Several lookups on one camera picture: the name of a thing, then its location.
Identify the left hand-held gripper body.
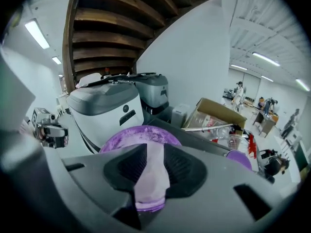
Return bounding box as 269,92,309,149
31,107,69,149

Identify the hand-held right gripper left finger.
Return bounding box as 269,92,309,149
45,143,148,233

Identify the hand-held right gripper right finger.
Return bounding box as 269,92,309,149
139,143,296,233

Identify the purple round lid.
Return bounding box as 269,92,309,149
225,150,253,172

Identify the black front-load washing machine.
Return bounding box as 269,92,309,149
143,117,234,156

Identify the red plastic item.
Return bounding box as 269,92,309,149
247,133,257,159

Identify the silver metal tube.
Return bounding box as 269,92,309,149
184,124,234,132

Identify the white grey top-load washing machine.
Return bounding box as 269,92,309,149
67,81,146,154

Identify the open cardboard box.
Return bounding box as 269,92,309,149
182,97,248,137

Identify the brown wooden table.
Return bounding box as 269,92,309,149
252,110,276,138

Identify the small white box appliance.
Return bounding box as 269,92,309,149
172,103,190,128

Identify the brown wooden staircase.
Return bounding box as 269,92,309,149
62,0,221,93

